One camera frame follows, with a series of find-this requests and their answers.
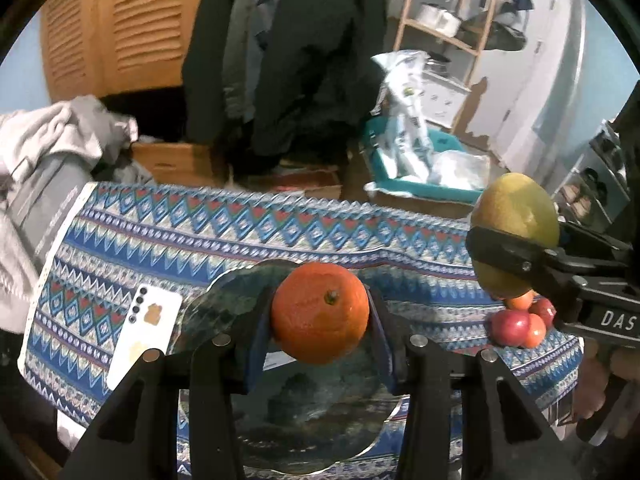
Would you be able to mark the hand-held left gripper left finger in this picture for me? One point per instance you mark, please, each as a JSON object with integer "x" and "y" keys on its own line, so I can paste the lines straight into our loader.
{"x": 258, "y": 332}

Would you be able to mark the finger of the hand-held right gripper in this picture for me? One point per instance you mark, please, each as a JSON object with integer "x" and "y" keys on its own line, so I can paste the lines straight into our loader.
{"x": 595, "y": 240}
{"x": 505, "y": 252}

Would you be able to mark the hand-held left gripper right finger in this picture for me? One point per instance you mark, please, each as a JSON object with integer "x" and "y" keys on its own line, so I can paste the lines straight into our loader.
{"x": 381, "y": 332}

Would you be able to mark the yellow-green pear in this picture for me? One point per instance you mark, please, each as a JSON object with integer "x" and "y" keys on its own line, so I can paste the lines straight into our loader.
{"x": 515, "y": 210}

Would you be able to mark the red apple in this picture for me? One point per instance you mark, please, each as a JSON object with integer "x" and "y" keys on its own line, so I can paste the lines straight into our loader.
{"x": 507, "y": 330}
{"x": 545, "y": 310}

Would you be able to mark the small orange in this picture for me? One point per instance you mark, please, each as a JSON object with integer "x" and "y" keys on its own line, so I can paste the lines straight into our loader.
{"x": 536, "y": 335}

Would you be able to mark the dark green scalloped plate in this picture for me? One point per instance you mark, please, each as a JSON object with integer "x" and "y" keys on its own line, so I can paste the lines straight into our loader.
{"x": 310, "y": 410}

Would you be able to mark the person's right hand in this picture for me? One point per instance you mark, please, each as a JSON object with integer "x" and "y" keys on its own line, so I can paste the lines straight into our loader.
{"x": 590, "y": 390}

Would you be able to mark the shoe rack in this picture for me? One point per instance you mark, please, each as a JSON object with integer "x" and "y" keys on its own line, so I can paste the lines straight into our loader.
{"x": 585, "y": 185}

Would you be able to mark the clear plastic bag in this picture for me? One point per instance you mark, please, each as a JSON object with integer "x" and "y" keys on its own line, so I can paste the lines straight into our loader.
{"x": 460, "y": 170}

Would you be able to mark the flat cardboard box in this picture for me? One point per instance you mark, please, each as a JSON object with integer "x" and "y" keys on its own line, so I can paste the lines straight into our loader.
{"x": 420, "y": 202}

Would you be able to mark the white smartphone with stickers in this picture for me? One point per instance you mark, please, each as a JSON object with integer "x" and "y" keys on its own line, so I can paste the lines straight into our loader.
{"x": 150, "y": 350}

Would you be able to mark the blue patterned tablecloth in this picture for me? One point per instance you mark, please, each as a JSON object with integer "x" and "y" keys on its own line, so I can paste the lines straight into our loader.
{"x": 200, "y": 230}

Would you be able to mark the teal box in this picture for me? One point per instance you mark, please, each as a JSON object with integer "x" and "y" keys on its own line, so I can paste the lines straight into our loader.
{"x": 380, "y": 160}

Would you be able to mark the brown cardboard box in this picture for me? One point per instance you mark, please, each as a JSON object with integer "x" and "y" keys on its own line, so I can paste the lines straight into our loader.
{"x": 310, "y": 182}

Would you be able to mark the white refrigerator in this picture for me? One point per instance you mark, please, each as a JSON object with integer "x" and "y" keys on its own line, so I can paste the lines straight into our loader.
{"x": 540, "y": 85}

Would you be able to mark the white patterned box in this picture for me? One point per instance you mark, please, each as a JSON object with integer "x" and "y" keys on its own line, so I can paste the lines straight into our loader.
{"x": 442, "y": 100}

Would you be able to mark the printed white plastic bag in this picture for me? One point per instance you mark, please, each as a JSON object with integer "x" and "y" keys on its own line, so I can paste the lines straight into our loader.
{"x": 407, "y": 110}

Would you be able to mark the wooden box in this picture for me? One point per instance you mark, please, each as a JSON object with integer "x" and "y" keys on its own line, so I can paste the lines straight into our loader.
{"x": 170, "y": 162}

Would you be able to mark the dark cloth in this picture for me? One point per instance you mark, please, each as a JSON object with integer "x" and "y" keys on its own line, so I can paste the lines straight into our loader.
{"x": 505, "y": 30}

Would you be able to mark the white tub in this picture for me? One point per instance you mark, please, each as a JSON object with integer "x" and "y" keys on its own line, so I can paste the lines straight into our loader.
{"x": 437, "y": 17}

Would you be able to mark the dark hanging coat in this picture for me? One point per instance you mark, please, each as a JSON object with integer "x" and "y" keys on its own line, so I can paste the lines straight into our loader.
{"x": 320, "y": 60}
{"x": 205, "y": 60}

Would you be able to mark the grey clothing pile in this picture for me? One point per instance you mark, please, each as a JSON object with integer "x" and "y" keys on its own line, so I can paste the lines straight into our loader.
{"x": 50, "y": 160}

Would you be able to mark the grey-blue hanging jacket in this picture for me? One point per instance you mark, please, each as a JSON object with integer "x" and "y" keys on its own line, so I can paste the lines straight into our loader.
{"x": 252, "y": 10}

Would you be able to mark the wooden louvered door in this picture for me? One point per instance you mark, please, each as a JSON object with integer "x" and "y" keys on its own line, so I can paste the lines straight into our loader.
{"x": 150, "y": 20}
{"x": 67, "y": 35}

